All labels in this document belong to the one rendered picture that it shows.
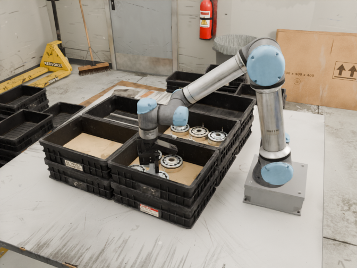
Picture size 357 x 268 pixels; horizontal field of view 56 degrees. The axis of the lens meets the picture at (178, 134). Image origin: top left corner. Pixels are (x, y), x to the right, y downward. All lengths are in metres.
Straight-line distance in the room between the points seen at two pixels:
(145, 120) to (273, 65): 0.50
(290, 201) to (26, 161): 1.37
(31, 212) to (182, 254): 0.71
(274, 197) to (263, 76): 0.61
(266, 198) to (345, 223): 1.23
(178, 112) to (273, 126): 0.34
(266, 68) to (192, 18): 3.54
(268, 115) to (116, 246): 0.76
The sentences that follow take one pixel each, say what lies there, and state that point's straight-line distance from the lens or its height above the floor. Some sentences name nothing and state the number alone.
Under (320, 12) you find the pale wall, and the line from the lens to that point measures 4.32.
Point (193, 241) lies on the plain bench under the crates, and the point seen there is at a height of 0.70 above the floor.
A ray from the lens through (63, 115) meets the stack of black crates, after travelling 3.17.
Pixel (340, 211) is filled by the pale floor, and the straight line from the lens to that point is 2.77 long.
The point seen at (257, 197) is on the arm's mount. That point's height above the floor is 0.75.
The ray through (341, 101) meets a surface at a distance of 4.31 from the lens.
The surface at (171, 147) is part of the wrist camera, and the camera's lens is 1.38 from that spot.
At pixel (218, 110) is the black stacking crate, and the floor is 0.83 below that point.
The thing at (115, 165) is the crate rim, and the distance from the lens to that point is 1.41.
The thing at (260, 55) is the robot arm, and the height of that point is 1.42.
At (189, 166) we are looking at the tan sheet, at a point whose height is 0.83.
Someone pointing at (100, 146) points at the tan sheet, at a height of 0.83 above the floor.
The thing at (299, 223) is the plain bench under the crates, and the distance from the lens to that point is 1.53.
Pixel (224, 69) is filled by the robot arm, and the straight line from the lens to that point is 1.28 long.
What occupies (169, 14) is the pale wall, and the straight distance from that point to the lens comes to 4.67.
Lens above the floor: 1.74
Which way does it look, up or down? 30 degrees down
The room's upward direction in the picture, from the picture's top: 1 degrees counter-clockwise
